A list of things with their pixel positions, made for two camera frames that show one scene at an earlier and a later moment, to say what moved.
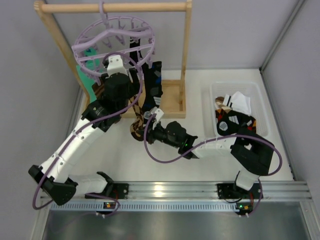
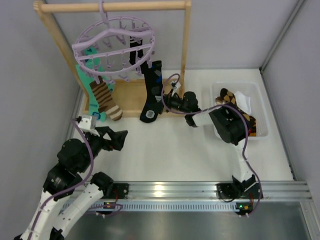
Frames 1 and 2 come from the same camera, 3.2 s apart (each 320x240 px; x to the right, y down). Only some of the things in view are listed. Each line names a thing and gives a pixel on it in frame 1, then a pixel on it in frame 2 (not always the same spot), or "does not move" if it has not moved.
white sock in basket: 238,102 does not move
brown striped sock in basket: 219,100 does not move
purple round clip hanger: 115,44 does not move
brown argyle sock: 137,129 → 229,98
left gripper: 133,81 → 107,139
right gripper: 150,132 → 167,100
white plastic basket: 252,90 does not move
